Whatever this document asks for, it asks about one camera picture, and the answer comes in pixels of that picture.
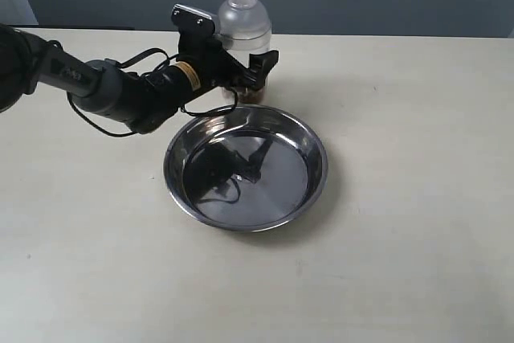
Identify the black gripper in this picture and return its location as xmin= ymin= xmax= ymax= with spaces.
xmin=167 ymin=31 xmax=279 ymax=99

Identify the clear plastic shaker bottle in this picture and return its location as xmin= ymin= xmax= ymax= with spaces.
xmin=214 ymin=0 xmax=272 ymax=104

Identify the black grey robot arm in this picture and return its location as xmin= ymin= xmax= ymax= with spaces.
xmin=1 ymin=25 xmax=279 ymax=136

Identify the round stainless steel tray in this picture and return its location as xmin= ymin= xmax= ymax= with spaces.
xmin=163 ymin=104 xmax=328 ymax=233

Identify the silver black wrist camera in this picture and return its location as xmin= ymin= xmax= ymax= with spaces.
xmin=171 ymin=4 xmax=219 ymax=39

